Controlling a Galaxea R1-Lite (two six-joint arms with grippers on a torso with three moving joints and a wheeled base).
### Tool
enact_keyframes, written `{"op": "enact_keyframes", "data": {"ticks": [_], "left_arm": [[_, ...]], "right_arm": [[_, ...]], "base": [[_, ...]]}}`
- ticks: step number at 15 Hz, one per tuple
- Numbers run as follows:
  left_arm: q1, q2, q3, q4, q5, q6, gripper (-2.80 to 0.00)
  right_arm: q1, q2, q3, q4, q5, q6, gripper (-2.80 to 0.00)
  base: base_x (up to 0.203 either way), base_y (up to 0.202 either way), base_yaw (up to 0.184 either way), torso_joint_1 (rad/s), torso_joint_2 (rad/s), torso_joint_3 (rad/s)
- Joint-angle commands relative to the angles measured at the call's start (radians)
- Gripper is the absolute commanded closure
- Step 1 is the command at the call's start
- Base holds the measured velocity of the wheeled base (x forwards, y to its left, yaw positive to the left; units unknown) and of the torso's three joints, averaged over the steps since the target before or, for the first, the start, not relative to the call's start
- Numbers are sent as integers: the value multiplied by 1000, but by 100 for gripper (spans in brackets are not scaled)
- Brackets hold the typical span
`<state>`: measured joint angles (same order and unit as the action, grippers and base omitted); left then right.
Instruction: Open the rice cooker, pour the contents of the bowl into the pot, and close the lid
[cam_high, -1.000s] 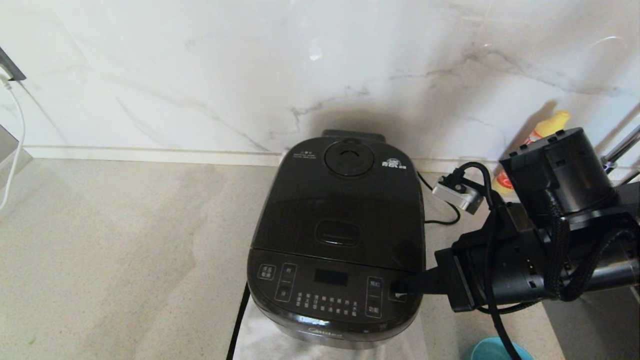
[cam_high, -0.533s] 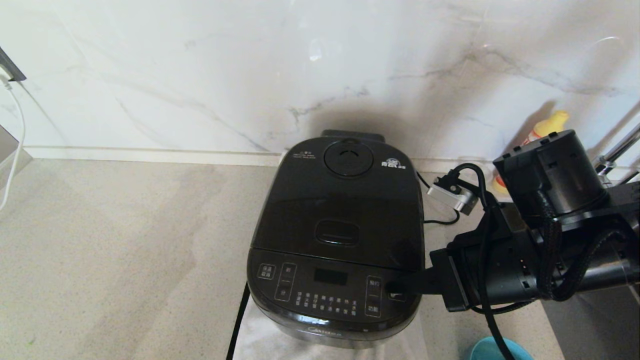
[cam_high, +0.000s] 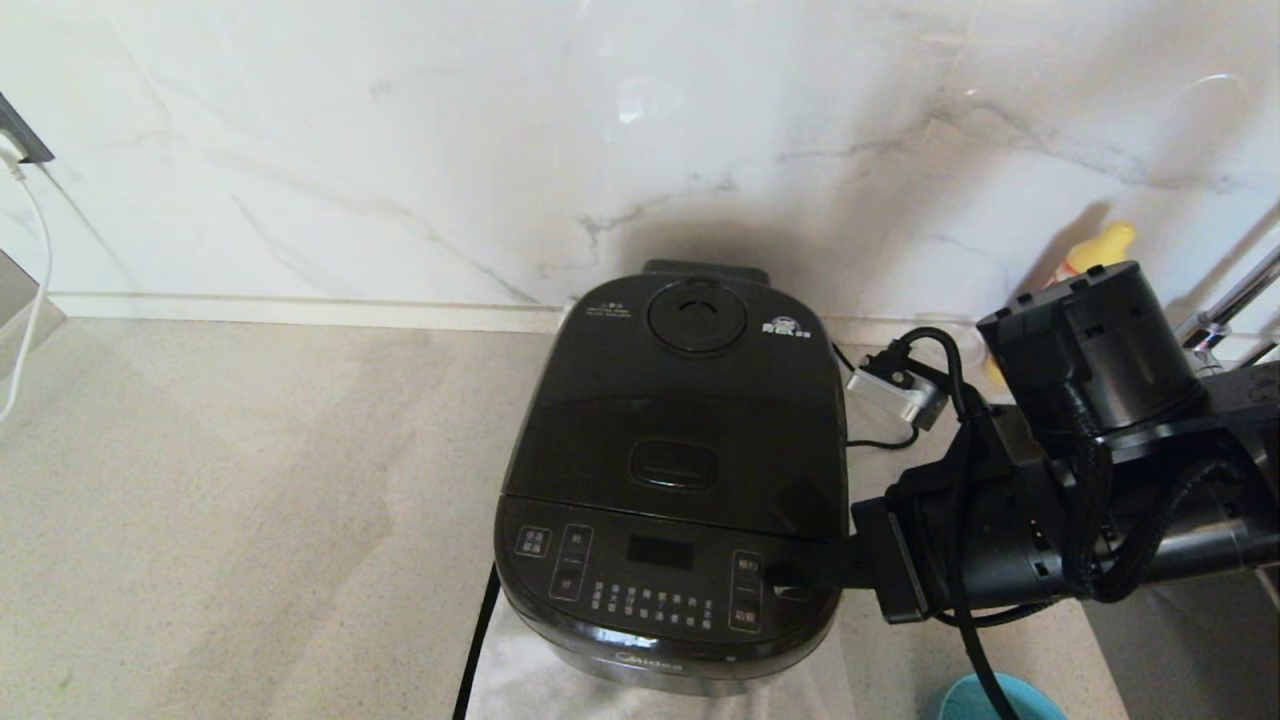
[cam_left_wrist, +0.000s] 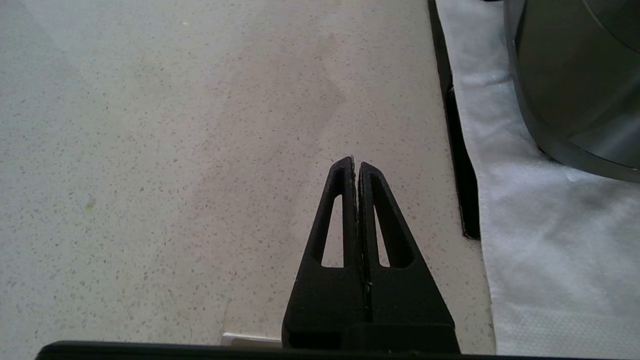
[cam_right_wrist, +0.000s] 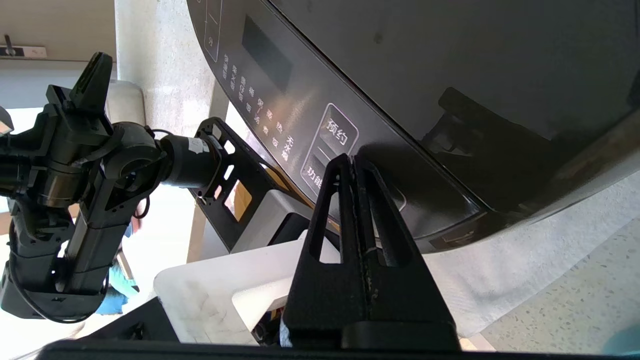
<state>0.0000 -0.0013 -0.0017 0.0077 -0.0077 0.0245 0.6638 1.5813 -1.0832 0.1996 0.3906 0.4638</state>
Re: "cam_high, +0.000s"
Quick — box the white cloth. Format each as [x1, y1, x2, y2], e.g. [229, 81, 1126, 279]
[465, 297, 861, 720]

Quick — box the dark grey rice cooker body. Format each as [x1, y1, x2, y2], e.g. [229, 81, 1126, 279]
[493, 495, 851, 698]

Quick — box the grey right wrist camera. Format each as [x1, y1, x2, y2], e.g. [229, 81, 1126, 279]
[845, 362, 949, 431]

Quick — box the chrome faucet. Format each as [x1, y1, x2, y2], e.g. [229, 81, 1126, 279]
[1180, 245, 1280, 366]

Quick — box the blue bowl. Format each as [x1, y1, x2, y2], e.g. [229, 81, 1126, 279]
[938, 672, 1069, 720]

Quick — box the yellow orange detergent bottle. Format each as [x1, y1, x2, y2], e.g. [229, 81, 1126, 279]
[1040, 222, 1139, 291]

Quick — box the thin black camera cable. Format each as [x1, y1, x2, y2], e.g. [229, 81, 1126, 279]
[880, 328, 1016, 720]

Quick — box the grey flat panel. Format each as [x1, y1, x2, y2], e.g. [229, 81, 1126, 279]
[0, 248, 69, 386]

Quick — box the dark wall socket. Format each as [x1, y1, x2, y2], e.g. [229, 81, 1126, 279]
[0, 92, 56, 166]

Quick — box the white wall cable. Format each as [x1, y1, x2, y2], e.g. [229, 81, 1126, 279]
[0, 150, 53, 421]

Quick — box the black power cord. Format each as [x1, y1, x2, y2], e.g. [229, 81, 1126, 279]
[833, 340, 921, 451]

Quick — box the stainless steel sink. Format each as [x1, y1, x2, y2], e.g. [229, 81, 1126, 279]
[1085, 590, 1280, 720]

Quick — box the dark grey rice cooker lid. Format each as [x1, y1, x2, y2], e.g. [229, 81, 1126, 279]
[500, 258, 849, 543]

